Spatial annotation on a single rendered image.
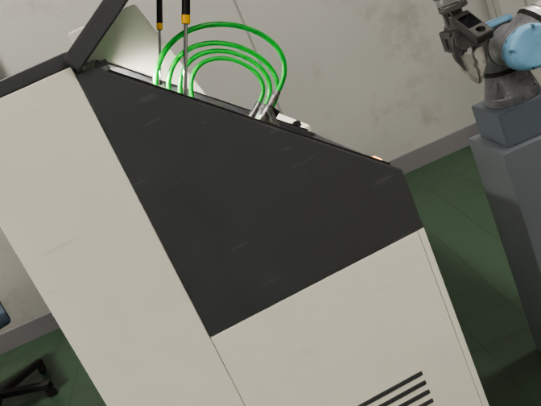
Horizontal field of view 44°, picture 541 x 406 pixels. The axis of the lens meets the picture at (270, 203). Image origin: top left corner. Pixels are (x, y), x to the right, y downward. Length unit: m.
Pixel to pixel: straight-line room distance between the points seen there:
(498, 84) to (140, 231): 1.06
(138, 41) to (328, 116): 2.22
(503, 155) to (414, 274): 0.45
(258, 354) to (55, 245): 0.54
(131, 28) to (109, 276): 0.89
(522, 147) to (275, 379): 0.91
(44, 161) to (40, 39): 2.68
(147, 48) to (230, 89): 1.97
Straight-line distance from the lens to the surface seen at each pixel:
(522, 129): 1.96
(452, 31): 1.79
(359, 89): 4.19
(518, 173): 1.95
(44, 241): 1.49
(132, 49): 2.13
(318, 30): 4.11
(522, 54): 1.81
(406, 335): 1.75
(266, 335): 1.62
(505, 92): 1.96
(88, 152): 1.45
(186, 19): 1.46
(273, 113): 1.69
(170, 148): 1.45
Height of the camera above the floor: 1.49
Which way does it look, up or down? 18 degrees down
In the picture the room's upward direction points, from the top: 24 degrees counter-clockwise
